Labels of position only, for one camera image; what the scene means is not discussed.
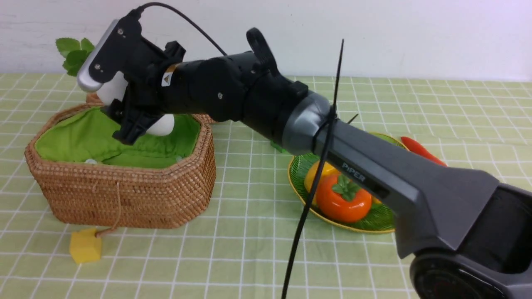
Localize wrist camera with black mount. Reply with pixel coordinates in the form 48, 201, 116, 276
77, 15, 141, 93

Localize black cable tie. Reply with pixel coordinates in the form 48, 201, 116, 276
281, 39, 345, 299

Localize yellow foam cube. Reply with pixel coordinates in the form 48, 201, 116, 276
69, 228, 102, 265

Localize orange toy persimmon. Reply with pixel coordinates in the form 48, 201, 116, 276
315, 173, 373, 223

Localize orange toy carrot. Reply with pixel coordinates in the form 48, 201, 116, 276
401, 136, 447, 167

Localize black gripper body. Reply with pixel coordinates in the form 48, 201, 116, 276
102, 40, 205, 145

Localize green glass leaf plate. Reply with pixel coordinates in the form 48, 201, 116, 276
287, 154, 395, 233

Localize white toy radish with leaves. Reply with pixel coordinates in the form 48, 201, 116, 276
55, 37, 175, 136

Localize woven wicker basket green lining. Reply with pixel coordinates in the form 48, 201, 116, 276
24, 103, 216, 229

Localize yellow orange toy mango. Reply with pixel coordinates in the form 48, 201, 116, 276
304, 160, 339, 194

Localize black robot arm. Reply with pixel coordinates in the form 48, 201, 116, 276
90, 25, 531, 299

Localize green foam cube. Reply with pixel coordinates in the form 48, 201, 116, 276
270, 141, 286, 153

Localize woven wicker basket lid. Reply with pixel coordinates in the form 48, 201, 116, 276
86, 93, 103, 105

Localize black cable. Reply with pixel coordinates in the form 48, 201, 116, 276
133, 2, 228, 56

